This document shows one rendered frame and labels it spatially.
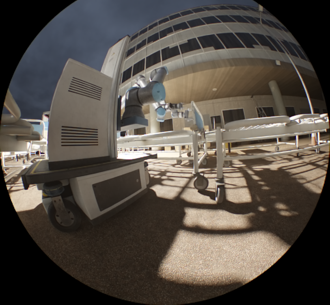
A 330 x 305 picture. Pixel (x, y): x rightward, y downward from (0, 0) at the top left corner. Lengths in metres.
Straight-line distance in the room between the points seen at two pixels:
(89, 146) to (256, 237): 0.83
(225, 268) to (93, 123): 0.79
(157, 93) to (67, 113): 0.56
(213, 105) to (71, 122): 7.36
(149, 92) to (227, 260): 0.96
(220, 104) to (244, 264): 7.43
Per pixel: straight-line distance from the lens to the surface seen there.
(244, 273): 0.44
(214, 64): 4.85
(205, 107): 7.40
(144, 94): 0.75
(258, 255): 0.49
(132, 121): 0.71
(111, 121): 0.75
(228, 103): 7.54
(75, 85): 0.57
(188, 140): 0.90
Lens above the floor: 0.40
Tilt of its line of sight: 2 degrees up
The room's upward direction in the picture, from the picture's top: 4 degrees counter-clockwise
